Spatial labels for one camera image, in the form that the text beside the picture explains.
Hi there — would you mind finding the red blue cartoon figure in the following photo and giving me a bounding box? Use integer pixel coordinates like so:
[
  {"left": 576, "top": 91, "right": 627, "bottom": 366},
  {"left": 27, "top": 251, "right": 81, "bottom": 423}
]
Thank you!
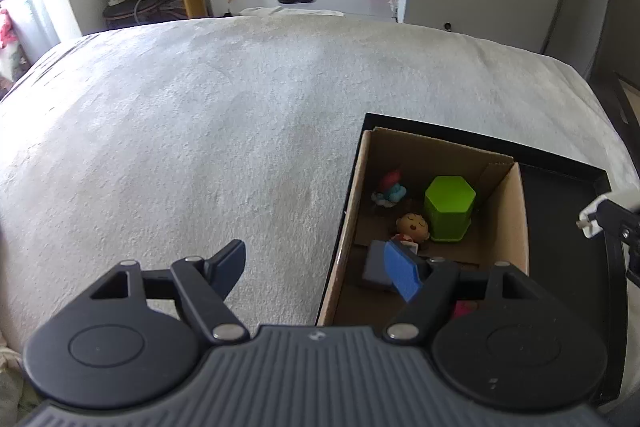
[{"left": 371, "top": 169, "right": 407, "bottom": 208}]

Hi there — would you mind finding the white fluffy blanket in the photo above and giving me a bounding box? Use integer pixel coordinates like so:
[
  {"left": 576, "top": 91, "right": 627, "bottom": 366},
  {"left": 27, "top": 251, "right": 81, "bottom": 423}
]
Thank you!
[{"left": 1, "top": 15, "right": 638, "bottom": 349}]

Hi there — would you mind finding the black plastic tray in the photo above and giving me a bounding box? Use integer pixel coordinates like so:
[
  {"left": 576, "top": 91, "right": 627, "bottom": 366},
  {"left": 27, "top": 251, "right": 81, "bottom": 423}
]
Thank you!
[{"left": 342, "top": 110, "right": 629, "bottom": 408}]

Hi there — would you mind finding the white charger plug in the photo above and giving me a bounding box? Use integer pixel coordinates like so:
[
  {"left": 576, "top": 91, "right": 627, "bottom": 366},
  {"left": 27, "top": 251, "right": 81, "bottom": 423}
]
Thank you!
[{"left": 576, "top": 188, "right": 640, "bottom": 241}]

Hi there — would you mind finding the green hexagonal box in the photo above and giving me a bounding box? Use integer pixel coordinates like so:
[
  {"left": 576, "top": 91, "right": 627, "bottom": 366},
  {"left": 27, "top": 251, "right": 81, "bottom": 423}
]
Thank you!
[{"left": 424, "top": 176, "right": 476, "bottom": 243}]

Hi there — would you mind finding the brown-haired doll figure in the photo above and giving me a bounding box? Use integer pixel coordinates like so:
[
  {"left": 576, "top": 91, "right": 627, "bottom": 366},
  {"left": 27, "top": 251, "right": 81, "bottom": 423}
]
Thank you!
[{"left": 392, "top": 213, "right": 431, "bottom": 255}]

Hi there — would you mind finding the brown cardboard box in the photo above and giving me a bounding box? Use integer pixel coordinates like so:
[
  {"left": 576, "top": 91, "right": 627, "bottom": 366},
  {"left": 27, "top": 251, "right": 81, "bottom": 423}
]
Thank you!
[{"left": 317, "top": 127, "right": 529, "bottom": 329}]

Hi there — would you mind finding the grey-blue block toy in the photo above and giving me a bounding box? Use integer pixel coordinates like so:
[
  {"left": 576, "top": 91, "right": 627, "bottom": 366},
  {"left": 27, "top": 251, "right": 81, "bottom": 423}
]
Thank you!
[{"left": 361, "top": 239, "right": 396, "bottom": 291}]

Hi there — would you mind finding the dark open storage box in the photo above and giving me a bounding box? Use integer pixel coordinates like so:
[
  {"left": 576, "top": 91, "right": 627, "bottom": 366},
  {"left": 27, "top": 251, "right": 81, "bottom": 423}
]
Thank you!
[{"left": 589, "top": 0, "right": 639, "bottom": 168}]

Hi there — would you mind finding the pink toy figure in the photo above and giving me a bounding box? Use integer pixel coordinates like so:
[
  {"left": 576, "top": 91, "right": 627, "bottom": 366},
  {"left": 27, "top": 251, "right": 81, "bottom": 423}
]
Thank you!
[{"left": 452, "top": 300, "right": 478, "bottom": 319}]

